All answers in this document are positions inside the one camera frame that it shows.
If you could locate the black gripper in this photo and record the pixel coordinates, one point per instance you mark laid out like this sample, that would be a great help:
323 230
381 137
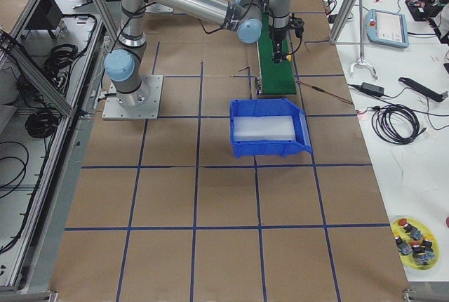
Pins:
277 36

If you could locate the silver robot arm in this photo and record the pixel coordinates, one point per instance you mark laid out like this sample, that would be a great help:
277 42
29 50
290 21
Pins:
241 16

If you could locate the green conveyor belt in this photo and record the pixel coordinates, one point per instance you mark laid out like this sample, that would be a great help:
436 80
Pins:
276 79

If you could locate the blue plastic bin right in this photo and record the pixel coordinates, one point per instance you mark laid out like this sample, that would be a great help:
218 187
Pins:
265 108

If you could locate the white foam pad right bin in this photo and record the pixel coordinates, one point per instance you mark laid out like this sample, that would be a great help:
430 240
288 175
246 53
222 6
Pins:
263 128

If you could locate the grey claw stand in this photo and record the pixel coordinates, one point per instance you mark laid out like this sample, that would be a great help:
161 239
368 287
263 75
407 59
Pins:
362 62

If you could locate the black power adapter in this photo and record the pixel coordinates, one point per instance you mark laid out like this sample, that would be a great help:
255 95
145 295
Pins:
372 90

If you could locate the teach pendant tablet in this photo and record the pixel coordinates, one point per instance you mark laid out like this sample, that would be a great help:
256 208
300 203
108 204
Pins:
387 28

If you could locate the black flat bar tool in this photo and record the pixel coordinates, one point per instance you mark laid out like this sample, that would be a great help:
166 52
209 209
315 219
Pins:
416 86

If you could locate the yellow plate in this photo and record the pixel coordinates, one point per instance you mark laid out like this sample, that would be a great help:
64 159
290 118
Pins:
415 242

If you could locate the black wrist camera block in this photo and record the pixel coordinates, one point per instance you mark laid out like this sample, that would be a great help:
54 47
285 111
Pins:
297 25

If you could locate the aluminium frame post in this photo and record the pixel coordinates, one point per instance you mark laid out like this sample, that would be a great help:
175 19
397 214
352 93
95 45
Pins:
340 20

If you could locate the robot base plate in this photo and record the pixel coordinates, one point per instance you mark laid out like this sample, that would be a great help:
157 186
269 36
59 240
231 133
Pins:
158 9
142 104

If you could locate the aluminium rack frame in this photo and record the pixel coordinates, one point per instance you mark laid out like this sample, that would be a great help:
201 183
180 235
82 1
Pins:
50 72

